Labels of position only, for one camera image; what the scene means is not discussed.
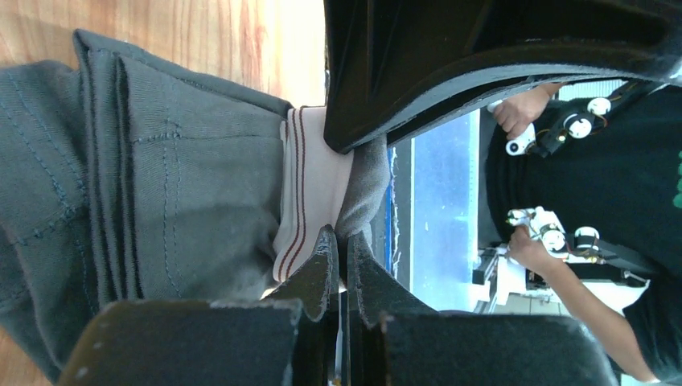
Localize operator in black shirt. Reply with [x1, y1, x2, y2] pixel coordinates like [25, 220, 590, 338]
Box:
[479, 85, 681, 384]

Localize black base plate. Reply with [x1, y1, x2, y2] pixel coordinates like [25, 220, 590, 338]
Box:
[372, 139, 415, 290]

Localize upper white teleoperation handle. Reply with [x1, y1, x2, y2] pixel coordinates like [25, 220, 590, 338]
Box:
[504, 123, 536, 157]

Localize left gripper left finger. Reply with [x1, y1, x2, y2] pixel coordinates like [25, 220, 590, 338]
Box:
[60, 226, 339, 385]

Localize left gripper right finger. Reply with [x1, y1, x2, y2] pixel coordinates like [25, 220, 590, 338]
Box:
[346, 234, 618, 385]

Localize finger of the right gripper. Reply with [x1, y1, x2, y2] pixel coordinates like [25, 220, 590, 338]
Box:
[324, 1, 681, 154]

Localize lower white teleoperation handle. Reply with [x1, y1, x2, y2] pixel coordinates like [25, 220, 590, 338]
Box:
[507, 207, 568, 258]

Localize operator hand upper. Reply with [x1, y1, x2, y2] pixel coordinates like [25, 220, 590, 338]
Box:
[492, 83, 565, 140]

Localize grey underwear white waistband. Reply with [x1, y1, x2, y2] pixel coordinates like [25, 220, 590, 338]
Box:
[1, 30, 389, 382]

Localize white teleoperation handle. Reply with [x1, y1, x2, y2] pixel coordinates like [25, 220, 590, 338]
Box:
[504, 123, 536, 157]
[507, 207, 568, 258]

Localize operator hand lower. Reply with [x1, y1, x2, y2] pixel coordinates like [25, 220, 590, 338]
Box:
[507, 226, 560, 276]

